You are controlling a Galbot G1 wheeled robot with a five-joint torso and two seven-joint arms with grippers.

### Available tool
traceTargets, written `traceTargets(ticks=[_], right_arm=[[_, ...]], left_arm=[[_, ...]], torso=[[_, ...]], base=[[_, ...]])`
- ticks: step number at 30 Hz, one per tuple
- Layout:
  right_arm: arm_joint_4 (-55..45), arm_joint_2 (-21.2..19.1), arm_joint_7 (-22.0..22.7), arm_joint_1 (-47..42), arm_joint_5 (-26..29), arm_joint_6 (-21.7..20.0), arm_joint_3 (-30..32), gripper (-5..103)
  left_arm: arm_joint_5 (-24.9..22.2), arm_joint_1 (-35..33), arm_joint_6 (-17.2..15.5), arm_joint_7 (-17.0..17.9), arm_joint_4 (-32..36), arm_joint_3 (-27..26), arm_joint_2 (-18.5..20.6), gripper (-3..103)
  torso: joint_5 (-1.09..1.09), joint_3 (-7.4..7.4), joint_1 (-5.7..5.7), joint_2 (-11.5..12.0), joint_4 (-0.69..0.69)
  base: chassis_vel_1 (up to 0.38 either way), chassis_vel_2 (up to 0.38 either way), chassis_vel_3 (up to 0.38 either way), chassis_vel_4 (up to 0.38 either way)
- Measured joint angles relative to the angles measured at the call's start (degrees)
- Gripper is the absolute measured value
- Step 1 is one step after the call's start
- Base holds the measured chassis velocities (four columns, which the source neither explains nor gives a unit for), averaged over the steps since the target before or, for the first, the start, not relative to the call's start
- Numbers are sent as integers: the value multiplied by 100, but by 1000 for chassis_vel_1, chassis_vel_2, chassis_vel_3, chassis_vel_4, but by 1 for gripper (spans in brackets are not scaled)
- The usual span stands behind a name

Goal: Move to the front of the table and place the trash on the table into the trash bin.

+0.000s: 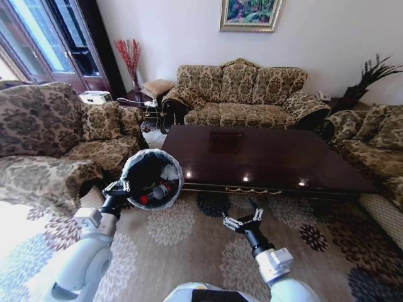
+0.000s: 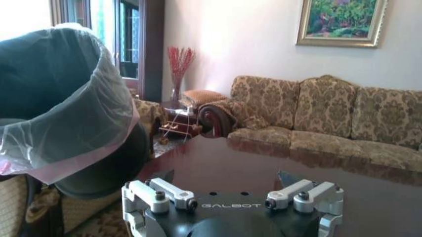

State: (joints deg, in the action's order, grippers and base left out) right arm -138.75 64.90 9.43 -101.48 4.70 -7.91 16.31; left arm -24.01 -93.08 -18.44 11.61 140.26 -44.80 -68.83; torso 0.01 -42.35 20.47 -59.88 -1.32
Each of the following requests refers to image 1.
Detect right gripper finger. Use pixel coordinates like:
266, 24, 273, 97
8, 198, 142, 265
246, 198, 264, 223
221, 211, 246, 233

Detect round bin with clear liner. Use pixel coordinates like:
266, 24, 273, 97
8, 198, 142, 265
121, 148, 184, 211

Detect crumpled white paper trash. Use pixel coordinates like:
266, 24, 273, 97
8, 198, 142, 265
158, 164, 181, 182

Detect plastic bottle with red cap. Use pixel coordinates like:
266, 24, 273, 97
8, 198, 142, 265
138, 181, 173, 204

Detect dark wooden coffee table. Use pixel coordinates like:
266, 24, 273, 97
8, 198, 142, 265
160, 123, 378, 203

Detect flower-patterned rug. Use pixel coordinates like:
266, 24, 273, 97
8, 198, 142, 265
0, 185, 403, 302

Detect floral square cushion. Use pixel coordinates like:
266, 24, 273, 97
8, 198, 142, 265
81, 101, 123, 142
117, 106, 145, 137
355, 104, 403, 151

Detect white robot front shell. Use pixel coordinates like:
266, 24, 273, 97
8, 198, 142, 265
162, 281, 272, 302

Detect dark wooden side table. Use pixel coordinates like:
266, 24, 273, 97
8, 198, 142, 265
116, 90, 165, 118

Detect floral sofa with wide armrest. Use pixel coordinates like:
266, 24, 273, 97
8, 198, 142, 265
0, 81, 149, 218

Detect white box appliance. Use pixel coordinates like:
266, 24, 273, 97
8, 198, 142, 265
78, 90, 113, 105

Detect beige textured cushion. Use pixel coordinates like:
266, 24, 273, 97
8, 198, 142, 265
140, 79, 176, 98

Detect floral three-seat sofa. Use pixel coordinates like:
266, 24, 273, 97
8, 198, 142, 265
161, 58, 332, 130

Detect red decorative branches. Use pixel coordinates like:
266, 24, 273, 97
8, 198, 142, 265
114, 38, 143, 83

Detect floral armchair with pale base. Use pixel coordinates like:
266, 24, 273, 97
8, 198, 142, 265
322, 103, 403, 250

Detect dark corner side table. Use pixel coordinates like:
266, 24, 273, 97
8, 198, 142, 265
323, 96, 348, 111

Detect dark wooden glass door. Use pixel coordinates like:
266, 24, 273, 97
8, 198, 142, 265
0, 0, 118, 92

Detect dark dried plant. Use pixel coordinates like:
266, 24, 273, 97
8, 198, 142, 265
358, 54, 403, 91

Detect framed landscape painting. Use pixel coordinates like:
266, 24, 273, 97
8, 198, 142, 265
218, 0, 283, 33

